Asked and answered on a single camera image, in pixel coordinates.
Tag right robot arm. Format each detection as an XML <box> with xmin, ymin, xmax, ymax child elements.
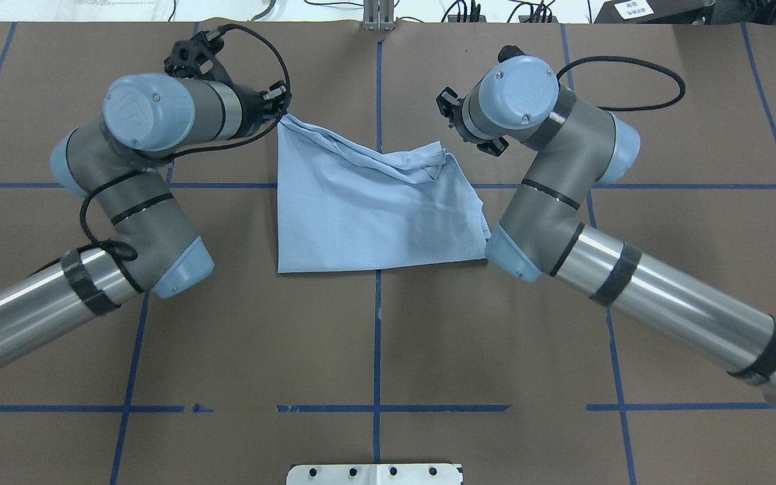
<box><xmin>435</xmin><ymin>45</ymin><xmax>776</xmax><ymax>410</ymax></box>

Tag aluminium frame post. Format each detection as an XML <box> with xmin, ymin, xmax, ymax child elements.
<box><xmin>361</xmin><ymin>0</ymin><xmax>397</xmax><ymax>32</ymax></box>

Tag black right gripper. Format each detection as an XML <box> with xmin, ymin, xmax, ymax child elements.
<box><xmin>435</xmin><ymin>87</ymin><xmax>509</xmax><ymax>157</ymax></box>

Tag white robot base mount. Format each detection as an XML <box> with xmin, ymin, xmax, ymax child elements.
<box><xmin>286</xmin><ymin>463</ymin><xmax>464</xmax><ymax>484</ymax></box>

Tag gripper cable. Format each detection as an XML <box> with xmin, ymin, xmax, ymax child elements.
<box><xmin>79</xmin><ymin>24</ymin><xmax>293</xmax><ymax>263</ymax></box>
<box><xmin>556</xmin><ymin>55</ymin><xmax>686</xmax><ymax>112</ymax></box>

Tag light blue t-shirt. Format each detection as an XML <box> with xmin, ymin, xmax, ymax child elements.
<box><xmin>277</xmin><ymin>115</ymin><xmax>490</xmax><ymax>273</ymax></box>

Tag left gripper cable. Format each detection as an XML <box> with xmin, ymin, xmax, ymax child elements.
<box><xmin>79</xmin><ymin>24</ymin><xmax>293</xmax><ymax>263</ymax></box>

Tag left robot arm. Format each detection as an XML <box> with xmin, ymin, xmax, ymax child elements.
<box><xmin>0</xmin><ymin>27</ymin><xmax>292</xmax><ymax>369</ymax></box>

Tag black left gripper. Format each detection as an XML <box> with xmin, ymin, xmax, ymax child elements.
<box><xmin>164</xmin><ymin>38</ymin><xmax>292</xmax><ymax>140</ymax></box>

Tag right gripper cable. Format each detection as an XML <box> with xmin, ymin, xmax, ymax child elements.
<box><xmin>556</xmin><ymin>55</ymin><xmax>686</xmax><ymax>112</ymax></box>

